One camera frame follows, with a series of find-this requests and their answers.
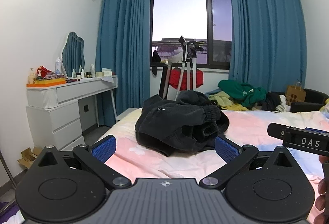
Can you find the silver tripod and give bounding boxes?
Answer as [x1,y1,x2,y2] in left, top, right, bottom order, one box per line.
[175,36,206,101]

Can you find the dark framed window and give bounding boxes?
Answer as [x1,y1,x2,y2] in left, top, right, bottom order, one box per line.
[150,0,232,70]

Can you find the black metal rack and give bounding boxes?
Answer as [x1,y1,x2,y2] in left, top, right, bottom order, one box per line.
[151,64,173,99]

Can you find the yellow garment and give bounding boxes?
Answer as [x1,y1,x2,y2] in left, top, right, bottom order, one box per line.
[208,91,250,111]

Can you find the white dressing table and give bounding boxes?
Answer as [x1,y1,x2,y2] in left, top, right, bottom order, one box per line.
[26,75,119,152]

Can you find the dark clothes pile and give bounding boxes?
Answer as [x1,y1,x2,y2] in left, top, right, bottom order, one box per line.
[262,92,283,111]

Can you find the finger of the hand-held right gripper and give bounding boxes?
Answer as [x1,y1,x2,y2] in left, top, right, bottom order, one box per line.
[267,122,307,140]

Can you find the black armchair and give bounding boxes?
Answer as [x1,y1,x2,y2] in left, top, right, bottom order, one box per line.
[267,88,329,114]

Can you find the red pouch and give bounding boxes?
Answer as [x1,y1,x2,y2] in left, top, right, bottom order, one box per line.
[36,66,56,79]

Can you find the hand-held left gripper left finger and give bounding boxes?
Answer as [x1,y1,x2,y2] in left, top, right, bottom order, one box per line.
[31,135,132,188]

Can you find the black fleece pants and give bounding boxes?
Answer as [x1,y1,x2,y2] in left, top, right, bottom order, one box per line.
[135,90,230,158]

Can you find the cardboard box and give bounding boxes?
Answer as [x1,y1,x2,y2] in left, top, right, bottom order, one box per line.
[17,147,43,170]

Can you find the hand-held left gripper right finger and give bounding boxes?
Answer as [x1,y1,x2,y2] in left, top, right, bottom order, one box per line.
[198,136,302,188]

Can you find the brown paper bag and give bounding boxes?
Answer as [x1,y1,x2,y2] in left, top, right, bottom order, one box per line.
[286,82,307,106]

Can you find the metal pole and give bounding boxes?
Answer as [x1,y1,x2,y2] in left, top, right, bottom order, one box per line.
[0,149,16,190]

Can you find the person's right hand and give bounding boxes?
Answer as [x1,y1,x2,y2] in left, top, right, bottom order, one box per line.
[314,154,329,224]

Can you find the orange flat box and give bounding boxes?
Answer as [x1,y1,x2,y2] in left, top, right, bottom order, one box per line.
[26,78,67,88]

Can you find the white garment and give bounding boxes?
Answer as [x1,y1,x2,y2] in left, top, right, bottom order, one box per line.
[279,95,291,112]

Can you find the green sweatshirt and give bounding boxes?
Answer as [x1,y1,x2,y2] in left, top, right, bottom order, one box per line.
[218,79,267,108]

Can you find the black hanging cloth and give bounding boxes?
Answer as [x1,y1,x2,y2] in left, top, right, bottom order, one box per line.
[152,49,161,76]

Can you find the red cloth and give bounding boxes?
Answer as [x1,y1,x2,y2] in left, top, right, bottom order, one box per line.
[170,68,203,91]

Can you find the wavy blue framed mirror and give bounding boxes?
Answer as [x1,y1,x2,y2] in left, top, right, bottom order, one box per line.
[62,31,86,78]

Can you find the pastel patchwork bed sheet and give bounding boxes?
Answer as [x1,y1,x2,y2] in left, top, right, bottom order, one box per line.
[0,107,329,224]

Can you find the blue curtain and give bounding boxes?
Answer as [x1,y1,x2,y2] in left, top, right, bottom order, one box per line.
[95,0,151,127]
[228,0,307,93]

